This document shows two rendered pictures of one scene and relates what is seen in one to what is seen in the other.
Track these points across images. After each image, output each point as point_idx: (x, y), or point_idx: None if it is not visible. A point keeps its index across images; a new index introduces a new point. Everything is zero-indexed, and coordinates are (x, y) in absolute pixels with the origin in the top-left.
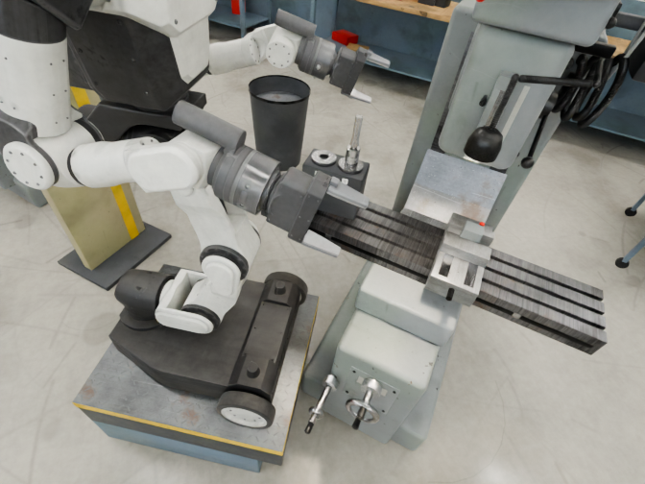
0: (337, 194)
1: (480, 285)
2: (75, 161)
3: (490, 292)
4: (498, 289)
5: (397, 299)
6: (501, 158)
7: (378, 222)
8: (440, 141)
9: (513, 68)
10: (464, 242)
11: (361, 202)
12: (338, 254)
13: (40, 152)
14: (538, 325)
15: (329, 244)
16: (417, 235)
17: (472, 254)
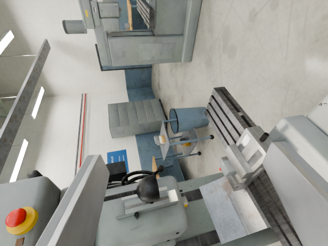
0: (42, 241)
1: (242, 133)
2: None
3: (243, 130)
4: (238, 131)
5: (317, 161)
6: (167, 181)
7: (293, 235)
8: (183, 227)
9: (114, 213)
10: (235, 165)
11: (79, 169)
12: (271, 142)
13: None
14: (233, 105)
15: (281, 187)
16: (267, 197)
17: (234, 153)
